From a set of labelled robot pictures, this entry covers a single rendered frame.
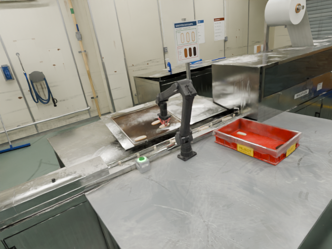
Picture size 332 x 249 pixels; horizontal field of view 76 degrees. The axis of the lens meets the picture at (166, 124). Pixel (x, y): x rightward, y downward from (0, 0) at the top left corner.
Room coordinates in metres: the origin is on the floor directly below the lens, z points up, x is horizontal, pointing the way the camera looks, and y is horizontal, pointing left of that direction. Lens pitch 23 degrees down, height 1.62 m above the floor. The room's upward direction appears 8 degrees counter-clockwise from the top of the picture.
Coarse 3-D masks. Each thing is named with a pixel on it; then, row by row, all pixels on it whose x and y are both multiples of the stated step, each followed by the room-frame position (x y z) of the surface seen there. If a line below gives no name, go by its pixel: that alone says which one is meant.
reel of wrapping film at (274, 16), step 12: (276, 0) 2.21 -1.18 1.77; (288, 0) 2.10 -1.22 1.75; (300, 0) 2.15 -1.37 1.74; (276, 12) 2.17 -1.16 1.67; (288, 12) 2.07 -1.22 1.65; (300, 12) 2.16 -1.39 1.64; (264, 24) 2.39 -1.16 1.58; (276, 24) 2.22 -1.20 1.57; (288, 24) 2.15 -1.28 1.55; (264, 36) 2.38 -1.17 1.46; (264, 48) 2.37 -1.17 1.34
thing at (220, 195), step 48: (192, 144) 1.42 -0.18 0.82; (96, 192) 1.01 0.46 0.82; (144, 192) 0.96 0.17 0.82; (192, 192) 0.90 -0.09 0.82; (240, 192) 0.85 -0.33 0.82; (288, 192) 0.81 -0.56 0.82; (144, 240) 0.65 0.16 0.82; (192, 240) 0.62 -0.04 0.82; (240, 240) 0.59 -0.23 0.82; (288, 240) 0.56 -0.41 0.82
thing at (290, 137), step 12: (240, 120) 1.56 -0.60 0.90; (252, 120) 1.49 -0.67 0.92; (216, 132) 1.38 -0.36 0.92; (228, 132) 1.48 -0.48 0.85; (264, 132) 1.39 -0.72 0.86; (276, 132) 1.32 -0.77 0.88; (288, 132) 1.25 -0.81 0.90; (300, 132) 1.20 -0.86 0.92; (240, 144) 1.21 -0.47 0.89; (252, 144) 1.14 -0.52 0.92; (288, 144) 1.09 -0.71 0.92; (276, 156) 1.02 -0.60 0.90
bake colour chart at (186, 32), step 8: (176, 24) 2.54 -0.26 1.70; (184, 24) 2.59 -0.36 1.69; (192, 24) 2.63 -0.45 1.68; (176, 32) 2.54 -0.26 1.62; (184, 32) 2.58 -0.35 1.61; (192, 32) 2.63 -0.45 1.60; (176, 40) 2.53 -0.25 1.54; (184, 40) 2.58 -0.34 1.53; (192, 40) 2.63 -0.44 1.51; (176, 48) 2.53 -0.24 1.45; (184, 48) 2.58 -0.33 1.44; (192, 48) 2.62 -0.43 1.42; (176, 56) 2.53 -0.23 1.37; (184, 56) 2.57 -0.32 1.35; (192, 56) 2.62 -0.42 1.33
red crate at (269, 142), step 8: (216, 136) 1.38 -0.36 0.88; (240, 136) 1.44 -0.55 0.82; (248, 136) 1.42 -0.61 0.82; (256, 136) 1.40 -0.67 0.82; (264, 136) 1.38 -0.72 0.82; (224, 144) 1.33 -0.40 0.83; (232, 144) 1.28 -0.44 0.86; (264, 144) 1.28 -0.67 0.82; (272, 144) 1.26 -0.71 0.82; (280, 144) 1.25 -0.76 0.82; (296, 144) 1.17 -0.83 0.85; (256, 152) 1.13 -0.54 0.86; (264, 160) 1.08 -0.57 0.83; (272, 160) 1.05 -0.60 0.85; (280, 160) 1.06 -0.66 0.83
